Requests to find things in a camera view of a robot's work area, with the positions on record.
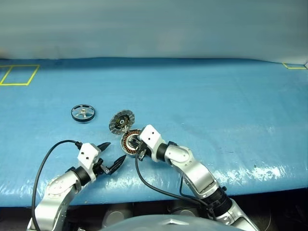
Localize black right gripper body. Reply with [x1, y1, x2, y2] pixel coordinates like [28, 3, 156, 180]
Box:
[137, 139, 149, 157]

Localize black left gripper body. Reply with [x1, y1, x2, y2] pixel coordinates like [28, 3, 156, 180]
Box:
[92, 157, 108, 176]

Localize silver round motor housing lid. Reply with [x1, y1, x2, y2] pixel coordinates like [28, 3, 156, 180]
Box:
[108, 109, 135, 137]

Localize black silver spoked rotor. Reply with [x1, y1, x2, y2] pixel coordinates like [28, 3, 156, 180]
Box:
[70, 103, 97, 123]

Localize dark rounded shape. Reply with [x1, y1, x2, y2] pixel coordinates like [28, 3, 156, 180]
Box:
[102, 204, 132, 229]
[168, 201, 202, 218]

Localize blue plastic table cover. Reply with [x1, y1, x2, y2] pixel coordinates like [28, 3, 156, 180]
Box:
[0, 57, 308, 207]

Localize silver robot torso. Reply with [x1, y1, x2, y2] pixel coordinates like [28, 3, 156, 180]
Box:
[98, 213, 233, 231]

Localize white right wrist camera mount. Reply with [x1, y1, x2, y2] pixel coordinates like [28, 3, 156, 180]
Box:
[139, 124, 167, 162]

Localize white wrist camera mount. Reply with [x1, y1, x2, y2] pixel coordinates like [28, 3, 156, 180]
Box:
[139, 124, 167, 162]
[77, 142, 103, 182]

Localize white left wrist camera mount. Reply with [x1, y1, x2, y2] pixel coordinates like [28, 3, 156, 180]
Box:
[77, 142, 103, 182]

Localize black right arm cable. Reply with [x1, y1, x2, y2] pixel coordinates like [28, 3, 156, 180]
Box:
[134, 154, 217, 220]

